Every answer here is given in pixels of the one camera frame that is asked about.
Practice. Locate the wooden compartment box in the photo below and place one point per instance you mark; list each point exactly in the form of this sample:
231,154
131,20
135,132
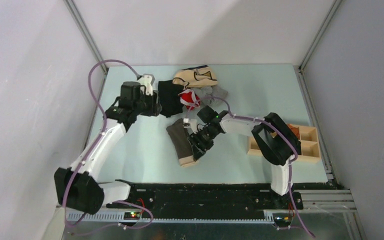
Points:
310,146

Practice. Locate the rolled orange underwear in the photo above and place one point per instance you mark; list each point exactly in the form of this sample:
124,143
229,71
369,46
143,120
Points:
295,129

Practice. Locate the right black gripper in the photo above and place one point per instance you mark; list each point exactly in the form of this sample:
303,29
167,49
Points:
199,150

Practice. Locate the left circuit board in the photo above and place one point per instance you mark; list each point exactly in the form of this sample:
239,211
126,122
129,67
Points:
132,215

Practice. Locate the right circuit board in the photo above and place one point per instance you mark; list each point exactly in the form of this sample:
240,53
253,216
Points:
282,221

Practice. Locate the aluminium frame rail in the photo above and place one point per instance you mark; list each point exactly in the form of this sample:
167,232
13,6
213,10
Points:
328,214

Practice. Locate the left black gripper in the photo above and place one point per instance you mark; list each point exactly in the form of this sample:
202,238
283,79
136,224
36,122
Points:
153,110

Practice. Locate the beige underwear black trim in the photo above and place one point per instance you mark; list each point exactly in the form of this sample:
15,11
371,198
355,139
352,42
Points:
195,77

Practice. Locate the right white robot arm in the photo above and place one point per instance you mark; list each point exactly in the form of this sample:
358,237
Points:
275,140

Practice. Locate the brown boxer briefs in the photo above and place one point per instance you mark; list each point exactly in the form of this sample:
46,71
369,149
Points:
179,137

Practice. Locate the grey striped underwear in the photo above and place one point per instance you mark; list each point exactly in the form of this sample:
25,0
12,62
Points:
211,95

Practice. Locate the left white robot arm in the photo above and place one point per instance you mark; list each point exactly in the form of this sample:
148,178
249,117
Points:
77,186

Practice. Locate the circuit board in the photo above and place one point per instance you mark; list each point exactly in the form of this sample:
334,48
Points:
132,215
282,221

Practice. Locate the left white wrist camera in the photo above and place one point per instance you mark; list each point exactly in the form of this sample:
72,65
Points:
146,84

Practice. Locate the red white underwear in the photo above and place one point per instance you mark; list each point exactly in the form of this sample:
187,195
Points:
189,99

